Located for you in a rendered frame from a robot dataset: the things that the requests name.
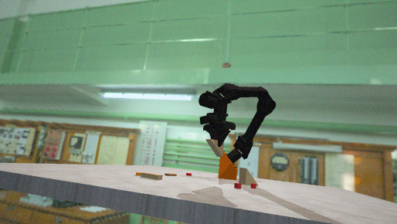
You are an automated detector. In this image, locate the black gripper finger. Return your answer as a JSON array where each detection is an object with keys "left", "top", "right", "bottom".
[
  {"left": 215, "top": 129, "right": 231, "bottom": 147},
  {"left": 207, "top": 130, "right": 218, "bottom": 140}
]

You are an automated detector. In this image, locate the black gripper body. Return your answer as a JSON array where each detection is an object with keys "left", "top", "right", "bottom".
[{"left": 203, "top": 110, "right": 236, "bottom": 131}]

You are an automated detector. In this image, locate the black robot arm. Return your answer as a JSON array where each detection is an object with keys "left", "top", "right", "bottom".
[{"left": 198, "top": 83, "right": 276, "bottom": 164}]

